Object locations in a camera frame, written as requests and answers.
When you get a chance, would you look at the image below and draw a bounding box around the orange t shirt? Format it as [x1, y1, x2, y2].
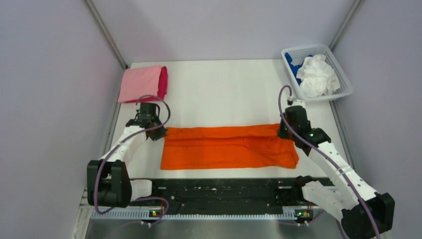
[161, 123, 299, 170]

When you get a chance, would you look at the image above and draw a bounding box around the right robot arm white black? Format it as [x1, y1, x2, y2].
[279, 105, 395, 239]

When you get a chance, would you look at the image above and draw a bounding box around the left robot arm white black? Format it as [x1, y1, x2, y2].
[87, 103, 167, 208]

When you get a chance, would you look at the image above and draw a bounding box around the crimson folded t shirt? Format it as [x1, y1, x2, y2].
[126, 66, 168, 103]

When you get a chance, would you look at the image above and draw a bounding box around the pink folded t shirt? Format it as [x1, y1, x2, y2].
[117, 65, 162, 103]

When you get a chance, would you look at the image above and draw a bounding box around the white crumpled t shirt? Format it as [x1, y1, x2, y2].
[296, 54, 340, 98]

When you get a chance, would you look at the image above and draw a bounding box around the blue t shirt in basket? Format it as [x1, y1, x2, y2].
[284, 53, 304, 85]

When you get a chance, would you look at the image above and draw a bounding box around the white plastic basket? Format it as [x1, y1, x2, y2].
[281, 44, 353, 102]

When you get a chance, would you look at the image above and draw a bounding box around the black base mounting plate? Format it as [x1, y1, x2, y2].
[130, 178, 315, 216]

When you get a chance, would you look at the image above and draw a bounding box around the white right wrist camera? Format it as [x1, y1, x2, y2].
[287, 96, 306, 108]

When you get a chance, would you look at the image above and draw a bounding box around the white slotted cable duct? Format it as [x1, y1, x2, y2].
[91, 207, 311, 221]

